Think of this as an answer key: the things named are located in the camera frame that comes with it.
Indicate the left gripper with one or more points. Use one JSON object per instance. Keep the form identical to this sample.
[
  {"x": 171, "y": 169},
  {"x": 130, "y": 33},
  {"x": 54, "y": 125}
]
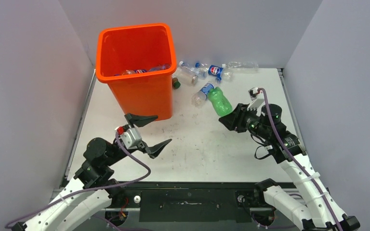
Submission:
[{"x": 139, "y": 121}]

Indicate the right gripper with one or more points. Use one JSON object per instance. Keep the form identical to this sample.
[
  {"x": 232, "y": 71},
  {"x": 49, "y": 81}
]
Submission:
[{"x": 234, "y": 121}]

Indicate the green plastic bottle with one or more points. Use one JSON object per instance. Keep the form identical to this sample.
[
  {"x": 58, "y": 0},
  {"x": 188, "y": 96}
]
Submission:
[{"x": 220, "y": 103}]

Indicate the blue cap pepsi bottle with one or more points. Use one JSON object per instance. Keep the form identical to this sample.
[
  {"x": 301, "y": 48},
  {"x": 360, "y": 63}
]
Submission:
[{"x": 199, "y": 98}]

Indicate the pepsi bottle front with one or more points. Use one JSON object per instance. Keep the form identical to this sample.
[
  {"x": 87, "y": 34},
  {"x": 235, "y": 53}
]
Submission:
[{"x": 131, "y": 72}]

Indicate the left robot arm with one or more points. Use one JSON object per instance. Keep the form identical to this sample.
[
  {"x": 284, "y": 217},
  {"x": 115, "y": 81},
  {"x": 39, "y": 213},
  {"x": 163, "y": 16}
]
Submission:
[{"x": 92, "y": 188}]

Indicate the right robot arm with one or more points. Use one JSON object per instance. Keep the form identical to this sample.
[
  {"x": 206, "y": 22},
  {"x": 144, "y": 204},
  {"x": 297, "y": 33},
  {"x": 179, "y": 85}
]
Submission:
[{"x": 319, "y": 211}]

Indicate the orange plastic bin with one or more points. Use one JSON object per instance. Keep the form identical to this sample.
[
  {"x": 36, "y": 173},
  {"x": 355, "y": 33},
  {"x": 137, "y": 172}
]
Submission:
[{"x": 138, "y": 47}]

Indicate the pepsi bottle back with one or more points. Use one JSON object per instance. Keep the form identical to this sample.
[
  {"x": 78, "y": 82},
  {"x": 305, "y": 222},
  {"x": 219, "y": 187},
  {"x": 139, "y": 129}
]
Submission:
[{"x": 222, "y": 73}]

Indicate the clear empty bottle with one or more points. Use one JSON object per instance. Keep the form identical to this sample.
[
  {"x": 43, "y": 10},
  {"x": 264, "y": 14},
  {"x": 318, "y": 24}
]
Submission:
[{"x": 243, "y": 67}]

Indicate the green cap brown bottle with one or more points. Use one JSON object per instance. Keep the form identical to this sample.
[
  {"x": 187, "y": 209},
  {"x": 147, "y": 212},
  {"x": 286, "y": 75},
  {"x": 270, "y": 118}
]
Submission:
[{"x": 175, "y": 83}]

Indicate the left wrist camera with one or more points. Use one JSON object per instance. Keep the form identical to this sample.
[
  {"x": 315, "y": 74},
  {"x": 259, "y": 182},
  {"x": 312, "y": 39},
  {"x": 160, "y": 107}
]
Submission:
[{"x": 130, "y": 137}]

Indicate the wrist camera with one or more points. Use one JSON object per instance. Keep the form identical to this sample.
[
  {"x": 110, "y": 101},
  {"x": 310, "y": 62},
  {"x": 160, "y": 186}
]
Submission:
[
  {"x": 257, "y": 99},
  {"x": 130, "y": 137}
]

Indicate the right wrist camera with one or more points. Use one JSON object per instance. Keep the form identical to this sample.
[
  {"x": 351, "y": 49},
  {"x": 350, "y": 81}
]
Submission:
[{"x": 257, "y": 99}]

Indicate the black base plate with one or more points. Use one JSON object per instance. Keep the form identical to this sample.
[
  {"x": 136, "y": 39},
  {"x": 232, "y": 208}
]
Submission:
[{"x": 185, "y": 202}]

